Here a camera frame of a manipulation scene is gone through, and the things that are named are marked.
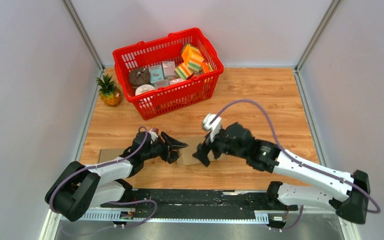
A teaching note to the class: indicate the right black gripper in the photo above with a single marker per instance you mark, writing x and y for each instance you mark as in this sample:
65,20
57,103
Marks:
201,153

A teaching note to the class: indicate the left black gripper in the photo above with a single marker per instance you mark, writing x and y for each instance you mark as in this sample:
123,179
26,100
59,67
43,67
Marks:
172,142

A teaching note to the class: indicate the brown cardboard box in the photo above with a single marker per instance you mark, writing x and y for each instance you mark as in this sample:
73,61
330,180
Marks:
109,154

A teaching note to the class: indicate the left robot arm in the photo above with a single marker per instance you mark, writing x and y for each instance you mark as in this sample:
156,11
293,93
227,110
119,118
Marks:
80,187

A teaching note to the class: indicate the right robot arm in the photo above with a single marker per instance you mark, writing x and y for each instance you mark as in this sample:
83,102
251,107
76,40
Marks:
343,192

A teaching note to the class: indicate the teal small box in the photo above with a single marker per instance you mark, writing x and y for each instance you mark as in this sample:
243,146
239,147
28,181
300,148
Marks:
156,74

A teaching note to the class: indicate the grey small box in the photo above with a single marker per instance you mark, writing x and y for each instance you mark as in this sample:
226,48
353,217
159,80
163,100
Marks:
169,70

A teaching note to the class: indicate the white round tin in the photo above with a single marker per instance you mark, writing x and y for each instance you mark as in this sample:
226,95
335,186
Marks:
144,89

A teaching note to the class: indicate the striped sponge lower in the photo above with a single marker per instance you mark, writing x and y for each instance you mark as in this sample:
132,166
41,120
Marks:
183,71

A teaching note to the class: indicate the brown round item in basket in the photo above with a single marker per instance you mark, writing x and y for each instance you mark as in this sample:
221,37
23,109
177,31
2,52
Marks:
139,76

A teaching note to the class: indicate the orange sponge right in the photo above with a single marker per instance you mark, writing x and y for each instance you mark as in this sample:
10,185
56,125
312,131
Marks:
206,68

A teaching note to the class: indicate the small pineapple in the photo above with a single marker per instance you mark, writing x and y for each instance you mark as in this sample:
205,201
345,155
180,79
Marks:
109,93

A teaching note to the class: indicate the red plastic shopping basket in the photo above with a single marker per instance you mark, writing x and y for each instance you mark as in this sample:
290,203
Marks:
151,53

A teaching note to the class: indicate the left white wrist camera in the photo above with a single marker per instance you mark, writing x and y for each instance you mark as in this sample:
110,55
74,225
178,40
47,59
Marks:
154,134

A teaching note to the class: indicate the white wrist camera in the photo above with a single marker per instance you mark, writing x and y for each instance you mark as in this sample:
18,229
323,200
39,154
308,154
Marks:
154,134
212,123

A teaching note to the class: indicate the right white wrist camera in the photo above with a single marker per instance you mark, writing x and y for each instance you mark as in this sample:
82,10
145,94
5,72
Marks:
212,123

